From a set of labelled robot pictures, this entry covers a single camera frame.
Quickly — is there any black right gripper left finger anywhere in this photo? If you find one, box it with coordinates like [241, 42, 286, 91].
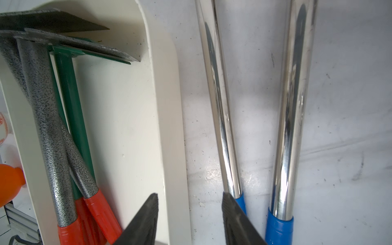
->
[114, 193, 159, 245]

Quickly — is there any green hoe red grip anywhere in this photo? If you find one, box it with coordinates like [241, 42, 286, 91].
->
[48, 43, 135, 197]
[50, 58, 107, 245]

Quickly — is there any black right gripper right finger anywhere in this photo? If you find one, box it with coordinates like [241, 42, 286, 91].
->
[222, 193, 266, 245]

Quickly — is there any aluminium mounting rail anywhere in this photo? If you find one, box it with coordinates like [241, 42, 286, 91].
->
[1, 203, 41, 245]

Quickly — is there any orange patterned bowl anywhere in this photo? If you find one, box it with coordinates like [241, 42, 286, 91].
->
[0, 113, 9, 145]

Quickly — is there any cream plastic storage tray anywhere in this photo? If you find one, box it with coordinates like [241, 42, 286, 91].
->
[0, 0, 192, 245]

